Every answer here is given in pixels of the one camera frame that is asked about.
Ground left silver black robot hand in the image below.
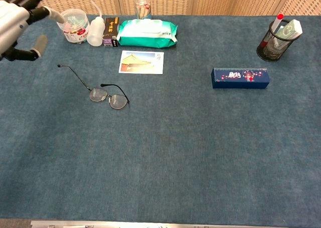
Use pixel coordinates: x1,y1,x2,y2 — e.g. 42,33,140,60
0,0,65,62

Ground clear glass jar with sticks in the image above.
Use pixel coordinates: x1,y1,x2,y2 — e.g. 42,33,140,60
134,0,152,20

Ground white plastic squeeze bottle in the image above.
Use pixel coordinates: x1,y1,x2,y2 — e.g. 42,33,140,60
86,0,105,48

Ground postcard with building picture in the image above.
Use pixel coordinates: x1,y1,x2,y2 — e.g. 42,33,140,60
118,50,165,75

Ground pale green card box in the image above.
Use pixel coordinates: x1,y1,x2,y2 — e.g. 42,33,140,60
275,19,303,38

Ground red capped marker pen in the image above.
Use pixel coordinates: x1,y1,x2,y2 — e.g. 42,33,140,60
260,13,284,48

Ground green wet wipes pack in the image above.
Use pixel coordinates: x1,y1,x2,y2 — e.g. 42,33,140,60
116,19,179,49

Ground black box with gold text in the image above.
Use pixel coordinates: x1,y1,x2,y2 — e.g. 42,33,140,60
102,17,120,48

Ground eyeglasses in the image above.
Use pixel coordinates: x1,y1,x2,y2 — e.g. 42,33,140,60
57,64,130,110

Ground clear jar of coloured clips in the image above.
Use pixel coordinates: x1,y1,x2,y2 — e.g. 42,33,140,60
57,8,90,45

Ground long dark blue printed box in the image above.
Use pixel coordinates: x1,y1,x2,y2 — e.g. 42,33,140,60
211,67,271,90

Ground blue felt table cloth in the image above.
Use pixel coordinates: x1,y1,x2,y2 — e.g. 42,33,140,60
0,12,321,227

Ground black mesh pen holder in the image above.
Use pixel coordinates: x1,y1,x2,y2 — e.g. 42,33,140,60
256,19,301,63

